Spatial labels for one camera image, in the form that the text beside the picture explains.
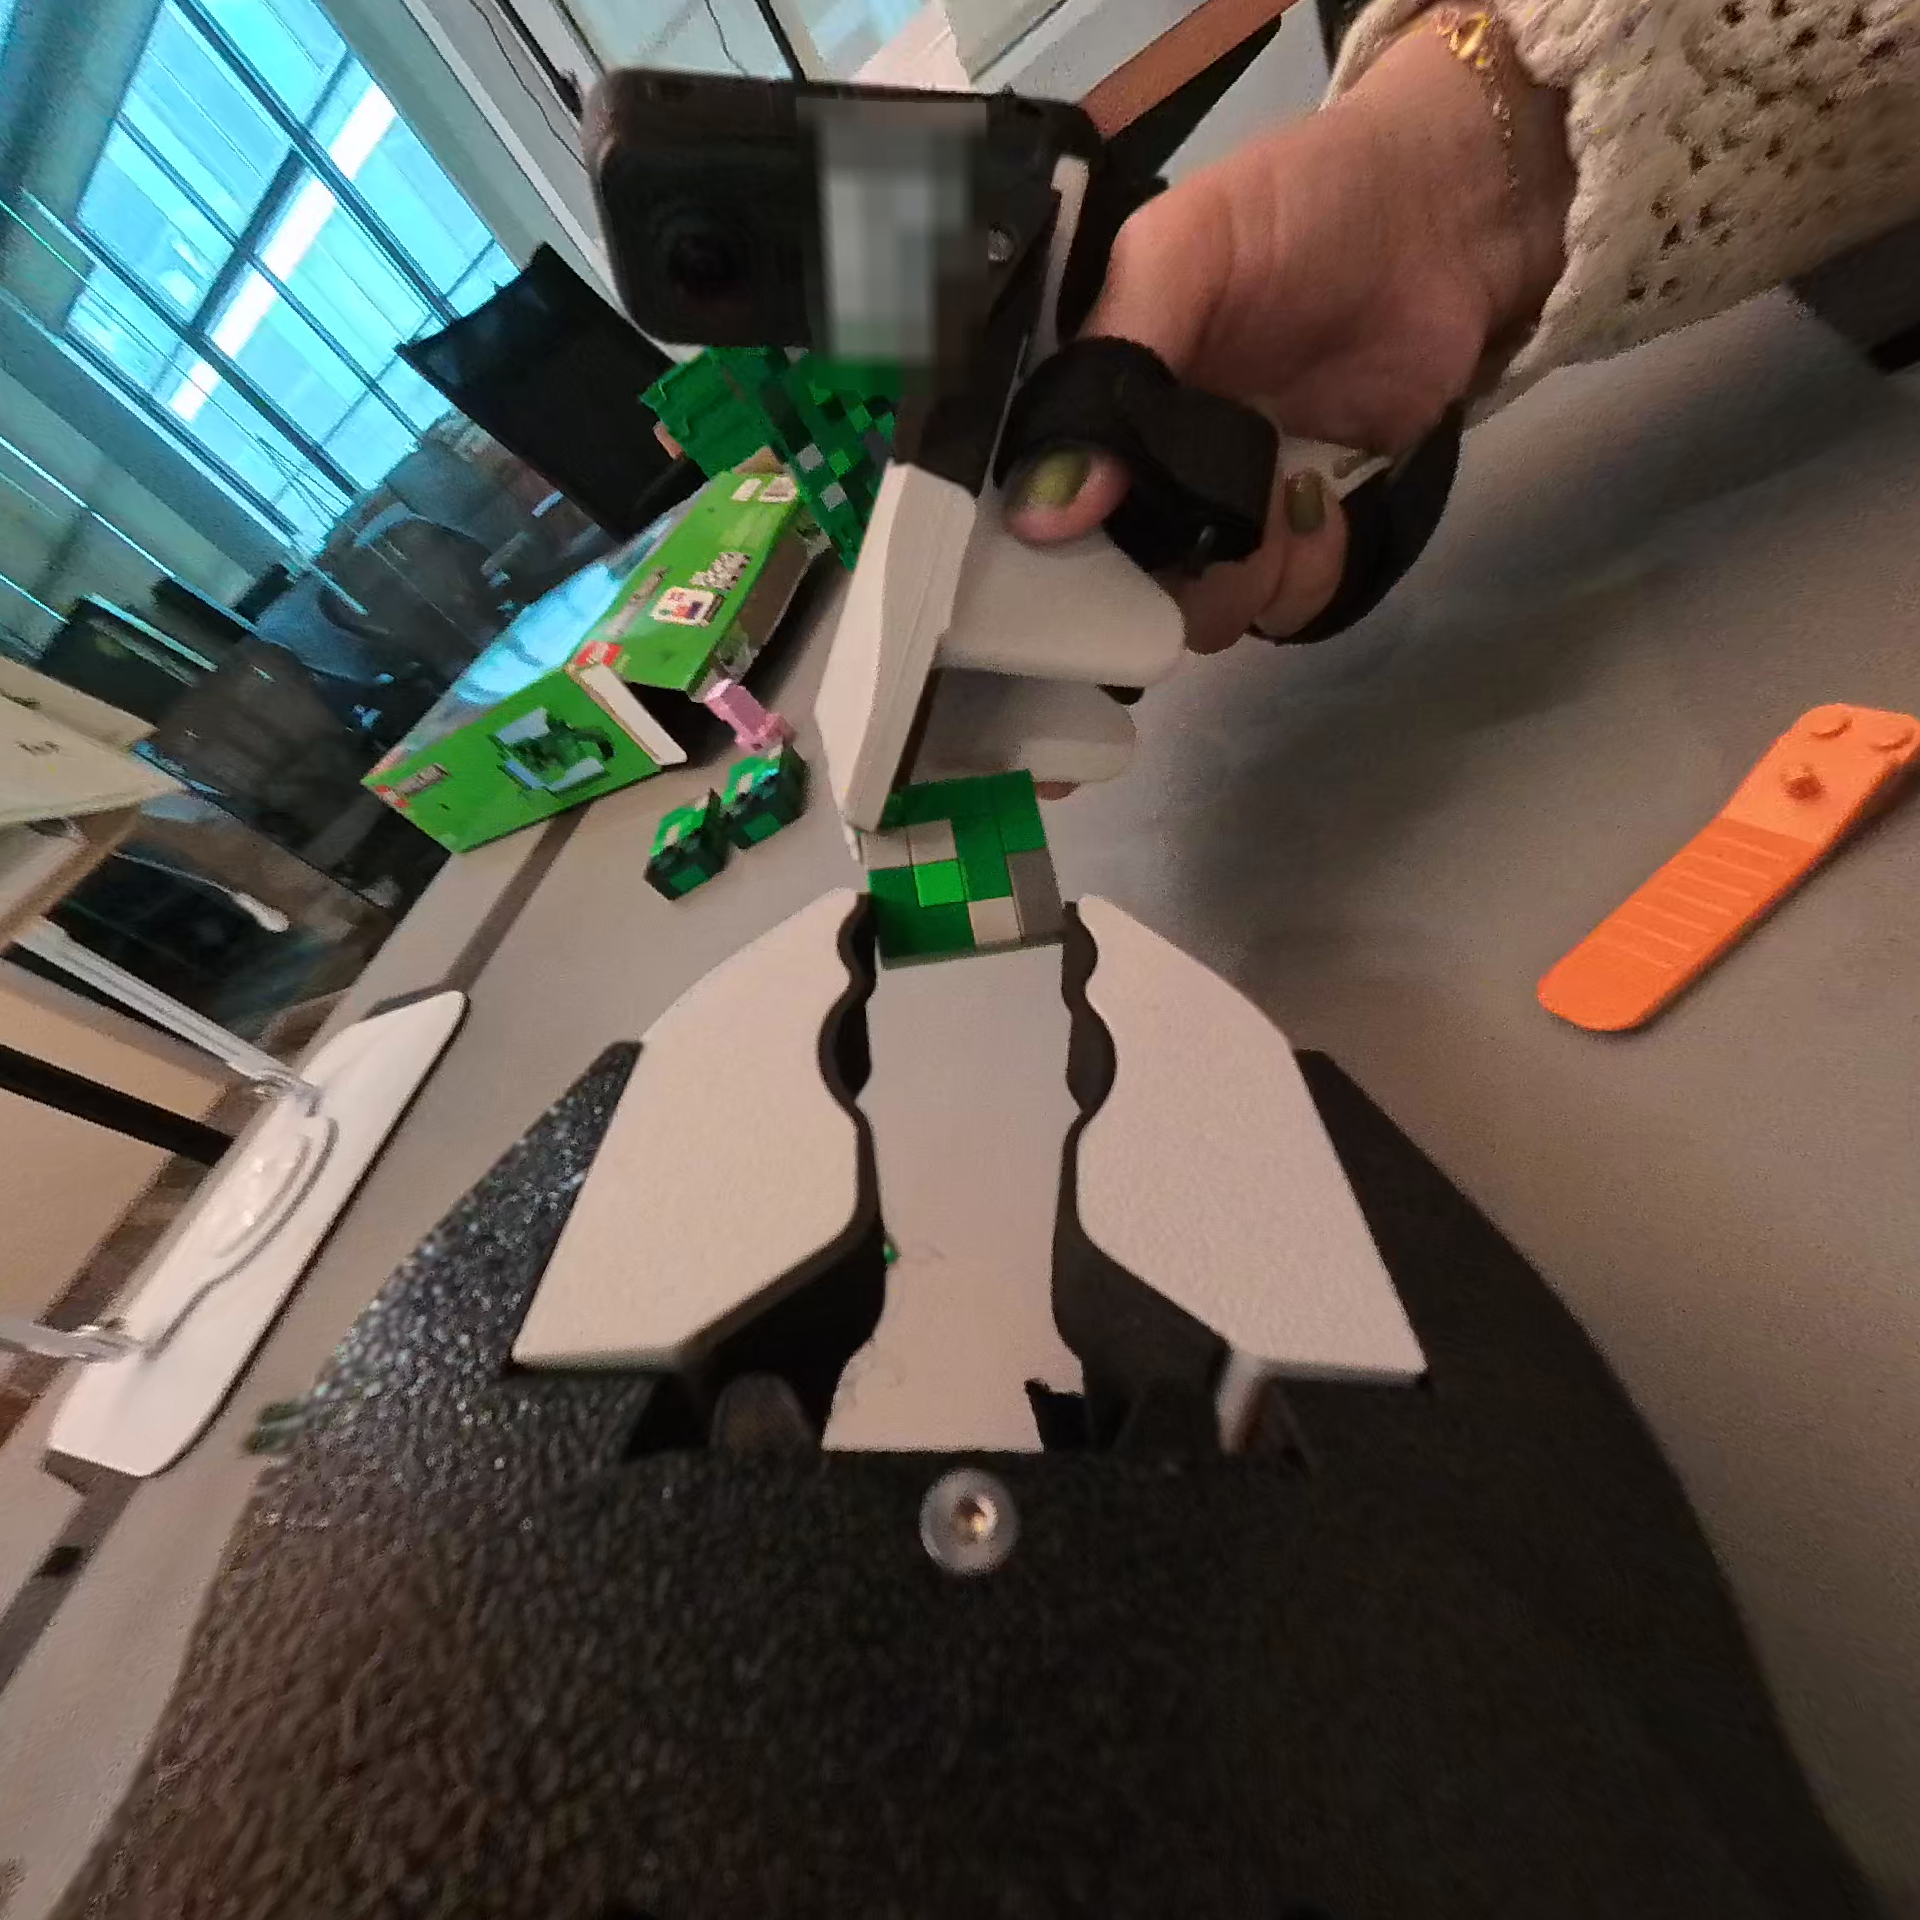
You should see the green and grey tiled lego plate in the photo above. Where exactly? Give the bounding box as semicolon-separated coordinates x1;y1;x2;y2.
867;768;1069;971

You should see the green lego set box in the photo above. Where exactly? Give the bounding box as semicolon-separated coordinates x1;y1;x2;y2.
364;463;826;856

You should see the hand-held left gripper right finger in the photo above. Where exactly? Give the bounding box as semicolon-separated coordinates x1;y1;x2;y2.
1053;887;1431;1449

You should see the gold bracelet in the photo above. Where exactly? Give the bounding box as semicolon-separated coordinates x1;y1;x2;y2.
1410;0;1520;190

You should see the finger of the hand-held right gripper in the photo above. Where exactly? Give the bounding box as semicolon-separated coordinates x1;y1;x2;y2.
812;460;982;833

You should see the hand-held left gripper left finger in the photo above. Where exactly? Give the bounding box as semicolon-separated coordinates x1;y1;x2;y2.
512;892;886;1377

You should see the small green lego cube build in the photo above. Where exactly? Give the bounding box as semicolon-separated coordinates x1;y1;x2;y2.
718;745;812;845
642;800;741;902

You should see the person's right hand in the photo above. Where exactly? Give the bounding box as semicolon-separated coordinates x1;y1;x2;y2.
1000;23;1576;653

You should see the orange brick separator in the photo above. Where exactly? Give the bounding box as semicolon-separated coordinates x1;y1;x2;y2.
1535;702;1920;1035

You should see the large green lego creeper build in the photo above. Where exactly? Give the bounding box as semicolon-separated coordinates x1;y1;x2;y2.
642;342;906;571

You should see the black monitor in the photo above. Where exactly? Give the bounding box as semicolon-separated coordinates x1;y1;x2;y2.
396;244;706;542

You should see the pink lego pig figure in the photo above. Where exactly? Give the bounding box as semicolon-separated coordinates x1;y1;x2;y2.
702;675;798;751

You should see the white book stand base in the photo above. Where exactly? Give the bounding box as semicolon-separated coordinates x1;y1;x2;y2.
0;884;470;1480

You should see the large paned window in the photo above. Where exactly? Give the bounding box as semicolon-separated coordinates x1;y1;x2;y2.
0;0;518;600

